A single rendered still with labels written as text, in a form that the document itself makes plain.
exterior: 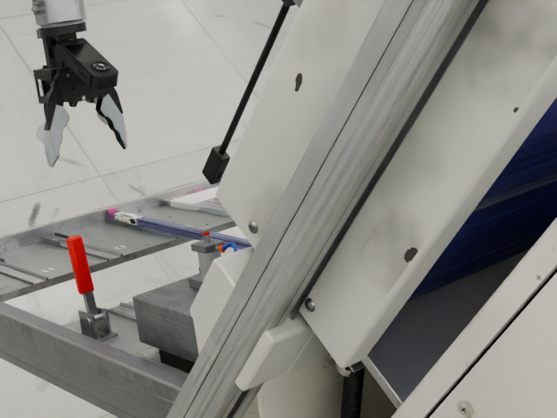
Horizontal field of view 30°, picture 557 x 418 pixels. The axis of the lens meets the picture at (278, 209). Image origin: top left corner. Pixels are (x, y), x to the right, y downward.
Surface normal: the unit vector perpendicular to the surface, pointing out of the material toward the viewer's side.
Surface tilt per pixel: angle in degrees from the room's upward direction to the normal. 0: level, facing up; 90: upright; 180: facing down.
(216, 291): 90
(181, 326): 90
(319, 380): 47
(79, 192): 0
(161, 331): 90
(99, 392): 90
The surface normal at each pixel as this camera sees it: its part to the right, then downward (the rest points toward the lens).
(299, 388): 0.63, 0.11
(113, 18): 0.33, -0.64
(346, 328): -0.77, 0.25
